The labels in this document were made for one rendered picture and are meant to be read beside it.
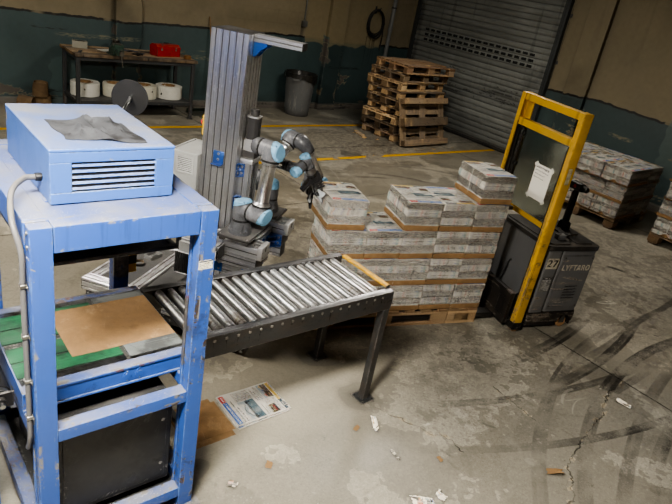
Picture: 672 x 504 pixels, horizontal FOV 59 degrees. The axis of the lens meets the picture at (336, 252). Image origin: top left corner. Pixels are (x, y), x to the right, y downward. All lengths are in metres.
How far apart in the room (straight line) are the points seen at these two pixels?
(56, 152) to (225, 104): 1.87
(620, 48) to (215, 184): 7.95
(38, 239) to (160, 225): 0.41
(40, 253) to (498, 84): 10.42
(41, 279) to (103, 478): 1.12
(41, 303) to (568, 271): 4.16
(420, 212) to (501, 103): 7.53
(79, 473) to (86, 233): 1.16
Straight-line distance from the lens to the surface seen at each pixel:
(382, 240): 4.39
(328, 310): 3.29
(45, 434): 2.58
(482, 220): 4.76
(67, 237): 2.16
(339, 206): 4.12
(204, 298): 2.50
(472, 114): 12.17
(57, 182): 2.27
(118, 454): 2.94
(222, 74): 3.92
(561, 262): 5.25
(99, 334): 2.92
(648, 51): 10.61
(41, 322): 2.28
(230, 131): 3.95
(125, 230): 2.22
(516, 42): 11.72
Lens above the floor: 2.43
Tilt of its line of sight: 24 degrees down
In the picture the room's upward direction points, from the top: 11 degrees clockwise
